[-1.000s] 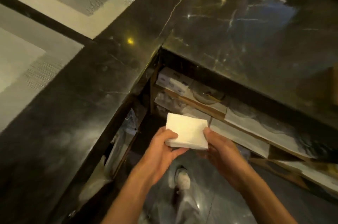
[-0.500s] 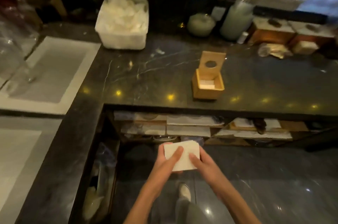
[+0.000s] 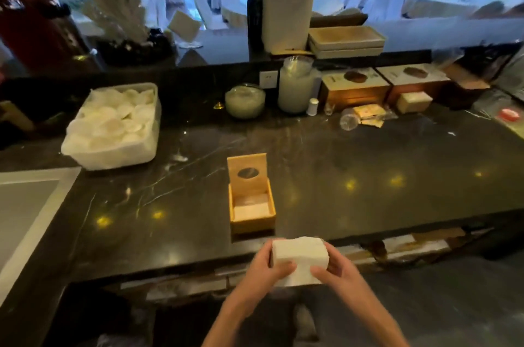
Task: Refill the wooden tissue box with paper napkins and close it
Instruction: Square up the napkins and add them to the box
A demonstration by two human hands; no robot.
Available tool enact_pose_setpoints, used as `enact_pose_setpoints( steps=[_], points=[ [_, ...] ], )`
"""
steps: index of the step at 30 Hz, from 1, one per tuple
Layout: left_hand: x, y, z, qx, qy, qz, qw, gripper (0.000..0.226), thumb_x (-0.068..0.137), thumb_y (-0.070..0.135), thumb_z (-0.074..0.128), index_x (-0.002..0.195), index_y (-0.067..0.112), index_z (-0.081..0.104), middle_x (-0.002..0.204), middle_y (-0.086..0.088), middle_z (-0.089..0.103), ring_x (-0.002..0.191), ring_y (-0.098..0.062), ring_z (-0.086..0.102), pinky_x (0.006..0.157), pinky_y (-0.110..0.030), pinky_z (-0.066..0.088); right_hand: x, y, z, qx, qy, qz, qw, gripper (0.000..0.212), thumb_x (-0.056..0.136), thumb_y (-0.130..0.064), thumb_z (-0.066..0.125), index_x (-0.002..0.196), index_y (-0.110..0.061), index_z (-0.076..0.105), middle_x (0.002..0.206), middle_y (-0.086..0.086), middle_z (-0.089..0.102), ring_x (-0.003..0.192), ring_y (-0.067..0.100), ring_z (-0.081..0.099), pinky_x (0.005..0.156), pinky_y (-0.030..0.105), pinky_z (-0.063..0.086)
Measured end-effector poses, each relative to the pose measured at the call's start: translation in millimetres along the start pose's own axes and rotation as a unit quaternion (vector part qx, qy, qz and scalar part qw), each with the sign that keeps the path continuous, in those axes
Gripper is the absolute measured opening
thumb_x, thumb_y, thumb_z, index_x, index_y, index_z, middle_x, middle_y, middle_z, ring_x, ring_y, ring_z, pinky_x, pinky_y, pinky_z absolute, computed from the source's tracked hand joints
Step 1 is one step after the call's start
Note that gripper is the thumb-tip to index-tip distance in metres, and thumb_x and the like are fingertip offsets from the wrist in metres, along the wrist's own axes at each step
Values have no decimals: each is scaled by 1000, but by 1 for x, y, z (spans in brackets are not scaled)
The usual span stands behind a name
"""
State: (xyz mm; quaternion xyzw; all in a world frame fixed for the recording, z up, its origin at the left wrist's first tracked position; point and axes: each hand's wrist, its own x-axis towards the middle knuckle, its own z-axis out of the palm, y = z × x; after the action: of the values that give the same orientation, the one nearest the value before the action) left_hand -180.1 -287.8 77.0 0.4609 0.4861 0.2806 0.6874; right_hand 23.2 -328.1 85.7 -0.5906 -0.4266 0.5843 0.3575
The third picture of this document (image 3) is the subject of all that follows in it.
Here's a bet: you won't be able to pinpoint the person's right forearm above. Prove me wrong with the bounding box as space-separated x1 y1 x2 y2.
343 283 411 347

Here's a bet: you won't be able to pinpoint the closed wooden tissue box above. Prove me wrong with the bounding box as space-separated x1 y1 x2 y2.
376 64 451 106
319 68 391 112

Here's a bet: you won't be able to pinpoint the tilted beige card sign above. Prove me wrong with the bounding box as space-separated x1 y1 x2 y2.
168 10 202 44

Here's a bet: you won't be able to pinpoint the small beige box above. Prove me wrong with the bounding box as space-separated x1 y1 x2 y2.
396 91 434 114

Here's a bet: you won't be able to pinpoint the overturned clear glass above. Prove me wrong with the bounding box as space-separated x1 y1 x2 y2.
339 109 361 131

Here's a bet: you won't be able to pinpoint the open wooden napkin box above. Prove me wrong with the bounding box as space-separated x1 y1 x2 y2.
227 153 277 235

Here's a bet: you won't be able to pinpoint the black cylindrical bottle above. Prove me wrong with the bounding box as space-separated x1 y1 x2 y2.
247 0 264 53

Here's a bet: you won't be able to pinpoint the person's left hand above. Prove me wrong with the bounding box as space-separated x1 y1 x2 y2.
230 240 297 310

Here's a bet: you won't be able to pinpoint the round banquet table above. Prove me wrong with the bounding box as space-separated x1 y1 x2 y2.
220 0 344 28

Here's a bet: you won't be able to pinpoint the person's right hand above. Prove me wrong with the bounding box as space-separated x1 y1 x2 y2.
310 241 371 306

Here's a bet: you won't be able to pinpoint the white plastic tub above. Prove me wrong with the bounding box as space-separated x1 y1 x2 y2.
61 82 162 171

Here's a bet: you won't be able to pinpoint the glass bowl with white contents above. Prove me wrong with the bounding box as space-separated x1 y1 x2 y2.
225 83 266 120

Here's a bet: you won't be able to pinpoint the large clear glass jar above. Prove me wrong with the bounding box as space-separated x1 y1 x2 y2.
278 56 319 115

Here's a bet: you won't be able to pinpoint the stainless steel sink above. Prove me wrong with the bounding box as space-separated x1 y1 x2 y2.
0 167 82 306

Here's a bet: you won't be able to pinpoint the person's left forearm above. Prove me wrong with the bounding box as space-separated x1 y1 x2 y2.
201 294 256 347

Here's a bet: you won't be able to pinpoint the white napkin stack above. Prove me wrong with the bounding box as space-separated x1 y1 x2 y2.
271 237 330 288

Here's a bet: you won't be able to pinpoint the stacked beige trays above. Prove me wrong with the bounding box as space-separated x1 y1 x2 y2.
308 25 386 59

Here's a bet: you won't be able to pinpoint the pile of white round lids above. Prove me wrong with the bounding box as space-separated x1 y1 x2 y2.
70 88 156 147

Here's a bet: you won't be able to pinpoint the tall white paper roll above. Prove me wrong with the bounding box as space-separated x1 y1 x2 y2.
260 0 320 54

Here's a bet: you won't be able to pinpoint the yellow paper packets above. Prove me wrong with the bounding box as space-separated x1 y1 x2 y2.
353 104 387 128

